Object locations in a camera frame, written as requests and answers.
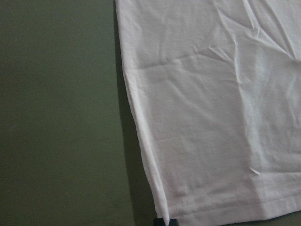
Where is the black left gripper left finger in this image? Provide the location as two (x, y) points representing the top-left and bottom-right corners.
(153, 218), (165, 226)

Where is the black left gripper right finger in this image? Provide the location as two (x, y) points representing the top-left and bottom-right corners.
(168, 218), (179, 226)

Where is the brown paper table cover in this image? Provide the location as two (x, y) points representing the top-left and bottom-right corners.
(0, 0), (301, 226)

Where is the pink t-shirt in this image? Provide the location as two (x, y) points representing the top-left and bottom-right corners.
(116, 0), (301, 226)

